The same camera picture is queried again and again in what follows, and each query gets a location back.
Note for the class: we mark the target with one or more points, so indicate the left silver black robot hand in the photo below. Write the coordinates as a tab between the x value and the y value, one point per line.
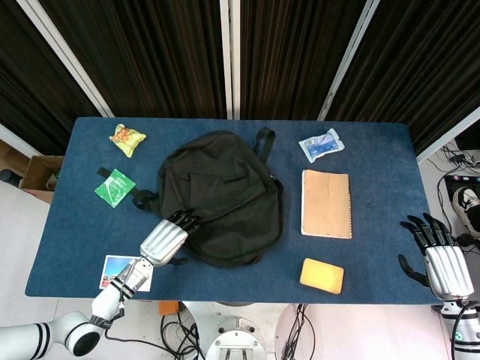
163	240

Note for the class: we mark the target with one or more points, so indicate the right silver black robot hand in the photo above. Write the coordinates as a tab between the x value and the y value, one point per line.
448	268

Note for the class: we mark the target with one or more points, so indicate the black fabric backpack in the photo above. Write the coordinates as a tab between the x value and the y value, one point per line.
225	187

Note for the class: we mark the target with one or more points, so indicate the brown spiral notebook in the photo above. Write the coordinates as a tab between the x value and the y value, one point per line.
326	204

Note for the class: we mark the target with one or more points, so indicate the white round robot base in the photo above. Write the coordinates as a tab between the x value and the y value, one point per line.
236	337

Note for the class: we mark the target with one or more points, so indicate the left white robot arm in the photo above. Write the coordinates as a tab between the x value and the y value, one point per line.
105	303

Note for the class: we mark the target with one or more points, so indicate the photo postcard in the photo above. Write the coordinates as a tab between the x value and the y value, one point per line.
112	272

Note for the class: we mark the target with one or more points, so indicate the orange block under table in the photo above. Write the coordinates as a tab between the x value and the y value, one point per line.
168	307

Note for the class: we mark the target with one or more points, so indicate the white black sneaker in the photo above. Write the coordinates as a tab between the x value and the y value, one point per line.
467	202

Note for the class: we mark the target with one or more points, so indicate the green flat packet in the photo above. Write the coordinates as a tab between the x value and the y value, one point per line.
115	187

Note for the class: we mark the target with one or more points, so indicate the yellow snack packet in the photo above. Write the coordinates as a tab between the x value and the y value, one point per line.
127	139

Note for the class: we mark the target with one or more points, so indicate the blue table cloth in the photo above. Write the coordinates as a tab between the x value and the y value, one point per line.
375	187

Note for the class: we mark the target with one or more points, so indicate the yellow sponge block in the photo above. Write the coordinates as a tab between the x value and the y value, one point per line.
322	275

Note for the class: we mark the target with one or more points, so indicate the cardboard box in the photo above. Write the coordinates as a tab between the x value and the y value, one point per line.
37	176

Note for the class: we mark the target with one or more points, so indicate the blue white packet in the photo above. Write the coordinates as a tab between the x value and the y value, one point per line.
321	146

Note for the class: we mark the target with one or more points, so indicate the dark pleated curtain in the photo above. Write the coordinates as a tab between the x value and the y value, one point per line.
150	56
33	93
412	67
296	56

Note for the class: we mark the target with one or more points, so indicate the white frame post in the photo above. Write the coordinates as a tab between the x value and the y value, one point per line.
348	56
229	56
446	140
67	56

